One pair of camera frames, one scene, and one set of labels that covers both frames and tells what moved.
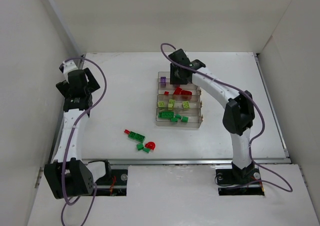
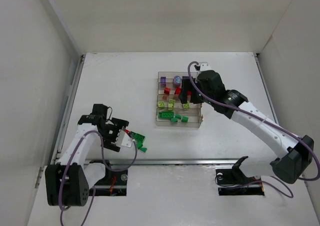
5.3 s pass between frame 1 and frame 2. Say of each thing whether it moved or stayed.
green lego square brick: stayed
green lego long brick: stayed
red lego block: stayed
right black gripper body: moved
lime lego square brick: stayed
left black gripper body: moved
